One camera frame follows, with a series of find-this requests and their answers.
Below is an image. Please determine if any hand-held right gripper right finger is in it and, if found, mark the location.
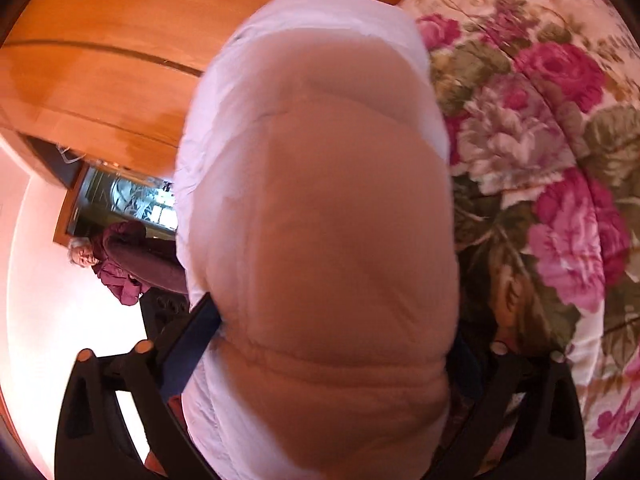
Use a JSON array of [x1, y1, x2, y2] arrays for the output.
[[425, 337, 586, 480]]

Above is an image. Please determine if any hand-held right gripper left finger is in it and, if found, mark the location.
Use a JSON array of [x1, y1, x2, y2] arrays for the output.
[[54, 292, 222, 480]]

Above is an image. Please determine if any person's left forearm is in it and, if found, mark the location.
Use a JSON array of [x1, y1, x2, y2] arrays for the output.
[[112, 232, 190, 295]]

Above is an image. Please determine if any person's own body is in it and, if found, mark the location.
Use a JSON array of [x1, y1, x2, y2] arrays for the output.
[[67, 221, 148, 307]]

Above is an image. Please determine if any wooden framed glass door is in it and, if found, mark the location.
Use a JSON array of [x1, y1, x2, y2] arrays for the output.
[[54, 160, 180, 247]]

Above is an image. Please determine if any wooden wardrobe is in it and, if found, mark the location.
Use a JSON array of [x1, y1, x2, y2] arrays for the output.
[[0, 0, 451, 191]]

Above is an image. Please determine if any floral quilted blanket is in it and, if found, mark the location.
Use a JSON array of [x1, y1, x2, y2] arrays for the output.
[[397, 0, 640, 480]]

